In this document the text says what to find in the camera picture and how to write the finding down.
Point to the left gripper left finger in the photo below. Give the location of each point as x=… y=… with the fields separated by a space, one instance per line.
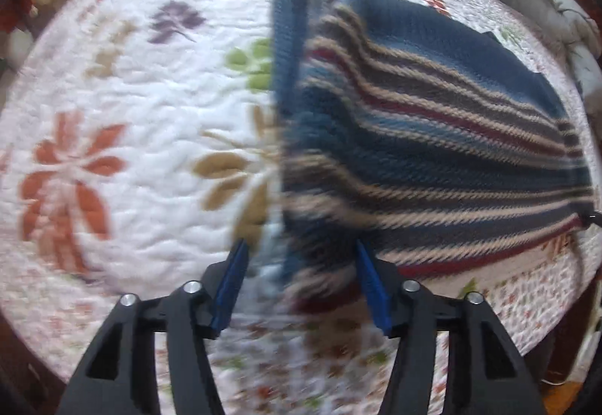
x=117 y=373

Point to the striped knit sweater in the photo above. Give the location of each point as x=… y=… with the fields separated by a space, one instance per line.
x=411 y=134

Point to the floral white quilt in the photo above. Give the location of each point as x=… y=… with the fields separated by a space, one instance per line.
x=135 y=138

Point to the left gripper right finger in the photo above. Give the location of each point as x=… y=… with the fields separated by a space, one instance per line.
x=486 y=373

